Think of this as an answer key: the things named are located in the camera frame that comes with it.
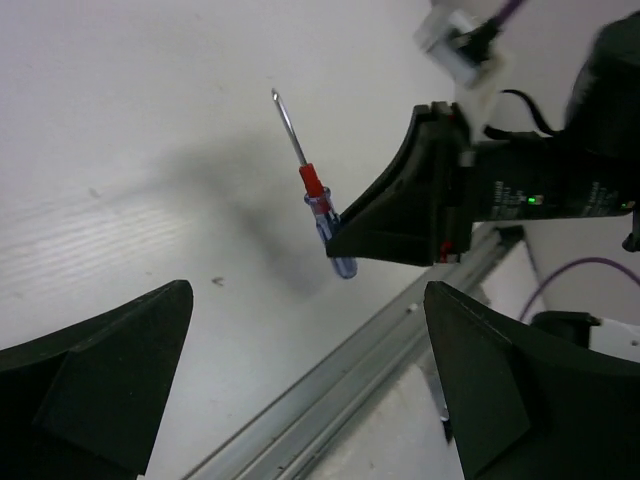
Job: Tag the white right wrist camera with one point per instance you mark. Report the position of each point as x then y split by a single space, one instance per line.
468 51

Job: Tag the red blue screwdriver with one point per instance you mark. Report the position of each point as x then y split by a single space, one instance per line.
317 195

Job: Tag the aluminium frame rail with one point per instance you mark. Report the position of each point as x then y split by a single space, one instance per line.
286 438

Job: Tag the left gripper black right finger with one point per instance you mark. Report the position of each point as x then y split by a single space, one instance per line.
524 404

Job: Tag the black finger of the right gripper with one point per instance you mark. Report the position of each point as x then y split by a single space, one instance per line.
417 212

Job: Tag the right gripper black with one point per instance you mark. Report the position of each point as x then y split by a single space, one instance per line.
588 169

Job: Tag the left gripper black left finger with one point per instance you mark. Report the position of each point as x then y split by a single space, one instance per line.
87 401

